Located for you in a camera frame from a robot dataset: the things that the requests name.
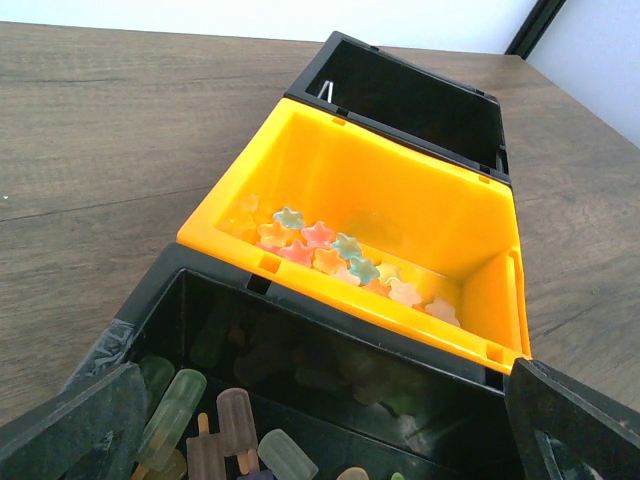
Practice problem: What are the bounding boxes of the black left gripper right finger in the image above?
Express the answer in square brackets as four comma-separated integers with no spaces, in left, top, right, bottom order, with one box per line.
[505,358,639,479]

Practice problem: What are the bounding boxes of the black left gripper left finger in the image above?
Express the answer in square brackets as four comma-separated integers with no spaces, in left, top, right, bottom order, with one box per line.
[1,362,147,479]

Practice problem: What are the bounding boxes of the black bin with gummy candies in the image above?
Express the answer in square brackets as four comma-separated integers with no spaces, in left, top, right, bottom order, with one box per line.
[69,243,524,479]

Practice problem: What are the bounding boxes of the yellow bin with star candies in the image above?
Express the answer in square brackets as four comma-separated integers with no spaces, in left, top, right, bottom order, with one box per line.
[177,99,531,373]

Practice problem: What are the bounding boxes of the pile of pastel gummies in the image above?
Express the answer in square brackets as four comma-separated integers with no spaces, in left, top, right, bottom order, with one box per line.
[133,298,440,479]

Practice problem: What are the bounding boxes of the pile of star gummies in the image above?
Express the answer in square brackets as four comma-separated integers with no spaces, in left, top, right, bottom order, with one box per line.
[219,195,461,327]

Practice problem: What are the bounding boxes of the pile of lollipops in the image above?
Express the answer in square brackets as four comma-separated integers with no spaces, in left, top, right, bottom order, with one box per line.
[317,80,334,103]

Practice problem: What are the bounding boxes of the black bin with lollipops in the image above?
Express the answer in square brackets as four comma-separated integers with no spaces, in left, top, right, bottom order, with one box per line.
[284,31,511,184]

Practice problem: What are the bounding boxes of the black enclosure frame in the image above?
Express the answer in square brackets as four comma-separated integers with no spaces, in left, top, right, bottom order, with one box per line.
[504,0,566,60]

